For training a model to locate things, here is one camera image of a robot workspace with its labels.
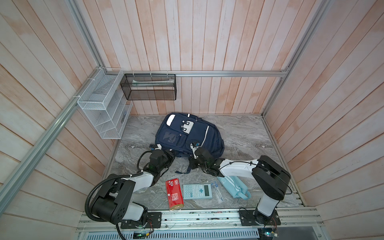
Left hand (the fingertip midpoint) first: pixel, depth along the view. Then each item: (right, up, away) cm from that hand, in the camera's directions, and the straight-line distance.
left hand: (178, 152), depth 89 cm
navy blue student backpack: (-2, +12, +10) cm, 16 cm away
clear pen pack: (+22, -21, -7) cm, 32 cm away
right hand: (+6, -4, +1) cm, 7 cm away
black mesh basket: (-22, +45, +18) cm, 53 cm away
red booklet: (-1, -24, -9) cm, 25 cm away
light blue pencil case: (+32, -18, -7) cm, 38 cm away
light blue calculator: (+11, -21, -7) cm, 24 cm away
